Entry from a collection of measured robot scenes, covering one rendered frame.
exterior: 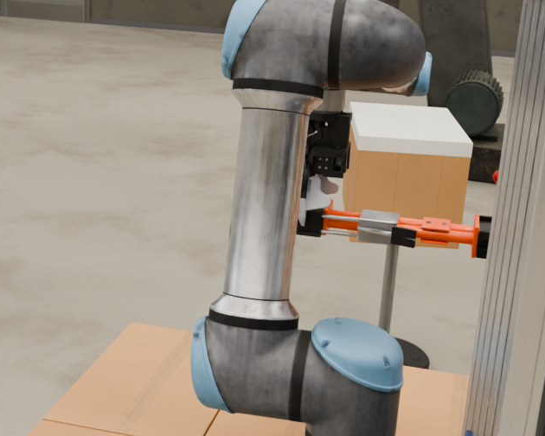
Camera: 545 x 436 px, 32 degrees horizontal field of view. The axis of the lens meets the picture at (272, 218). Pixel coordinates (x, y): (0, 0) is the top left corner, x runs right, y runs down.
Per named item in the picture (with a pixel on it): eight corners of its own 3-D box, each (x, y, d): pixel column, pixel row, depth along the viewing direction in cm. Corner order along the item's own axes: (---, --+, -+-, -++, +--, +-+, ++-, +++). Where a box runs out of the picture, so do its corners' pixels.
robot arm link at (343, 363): (394, 458, 114) (407, 359, 110) (285, 442, 116) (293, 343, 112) (400, 410, 125) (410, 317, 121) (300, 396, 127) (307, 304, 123)
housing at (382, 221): (397, 234, 178) (400, 212, 176) (394, 246, 172) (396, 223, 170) (361, 230, 179) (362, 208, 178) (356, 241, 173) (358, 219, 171)
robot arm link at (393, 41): (439, -6, 109) (433, 41, 158) (345, -13, 111) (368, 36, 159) (427, 93, 111) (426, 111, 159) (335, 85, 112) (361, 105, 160)
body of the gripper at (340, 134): (342, 182, 169) (348, 117, 165) (295, 176, 171) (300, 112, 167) (349, 171, 176) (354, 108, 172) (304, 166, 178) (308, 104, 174)
